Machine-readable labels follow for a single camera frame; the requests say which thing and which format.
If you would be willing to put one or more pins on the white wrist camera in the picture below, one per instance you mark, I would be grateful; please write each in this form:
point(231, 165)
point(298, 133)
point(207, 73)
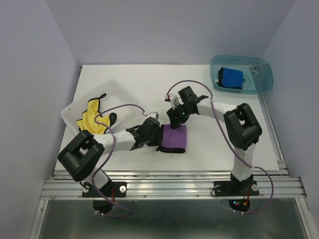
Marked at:
point(153, 115)
point(172, 98)

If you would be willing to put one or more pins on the teal plastic tub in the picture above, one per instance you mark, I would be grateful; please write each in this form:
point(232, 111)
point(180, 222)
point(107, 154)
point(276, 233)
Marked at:
point(258, 77)

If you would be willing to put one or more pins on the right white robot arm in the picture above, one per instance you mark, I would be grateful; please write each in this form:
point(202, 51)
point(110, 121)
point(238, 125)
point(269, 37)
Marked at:
point(242, 133)

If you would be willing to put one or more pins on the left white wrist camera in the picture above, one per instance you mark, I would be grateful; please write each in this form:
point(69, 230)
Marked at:
point(153, 115)

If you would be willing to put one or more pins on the aluminium mounting rail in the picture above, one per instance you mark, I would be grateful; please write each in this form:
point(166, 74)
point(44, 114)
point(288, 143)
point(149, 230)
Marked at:
point(165, 185)

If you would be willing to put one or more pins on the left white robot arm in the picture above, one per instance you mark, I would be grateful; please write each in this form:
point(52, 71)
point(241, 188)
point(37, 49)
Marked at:
point(81, 155)

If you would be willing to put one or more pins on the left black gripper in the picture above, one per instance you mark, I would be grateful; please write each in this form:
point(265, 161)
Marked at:
point(157, 140)

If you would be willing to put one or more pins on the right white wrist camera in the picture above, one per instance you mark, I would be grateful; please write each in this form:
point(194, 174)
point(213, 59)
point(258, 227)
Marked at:
point(172, 98)

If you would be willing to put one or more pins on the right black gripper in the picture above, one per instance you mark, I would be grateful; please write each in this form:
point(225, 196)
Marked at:
point(172, 113)

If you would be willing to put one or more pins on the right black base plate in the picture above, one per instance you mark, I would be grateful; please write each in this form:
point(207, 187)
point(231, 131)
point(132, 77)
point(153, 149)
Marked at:
point(235, 188)

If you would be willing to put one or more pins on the purple and grey towel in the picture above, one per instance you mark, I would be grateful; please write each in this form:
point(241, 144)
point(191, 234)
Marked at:
point(173, 140)

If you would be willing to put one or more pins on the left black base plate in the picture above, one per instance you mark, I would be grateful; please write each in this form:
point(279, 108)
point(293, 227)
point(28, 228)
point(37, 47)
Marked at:
point(110, 190)

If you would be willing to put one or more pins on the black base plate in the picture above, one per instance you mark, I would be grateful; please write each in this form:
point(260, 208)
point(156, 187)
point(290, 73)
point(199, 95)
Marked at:
point(235, 188)
point(110, 190)

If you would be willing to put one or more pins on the blue and black towel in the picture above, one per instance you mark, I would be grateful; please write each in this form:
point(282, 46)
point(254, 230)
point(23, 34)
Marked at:
point(230, 78)

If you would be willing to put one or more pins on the yellow towel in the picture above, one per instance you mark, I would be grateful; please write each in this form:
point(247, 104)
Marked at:
point(91, 119)

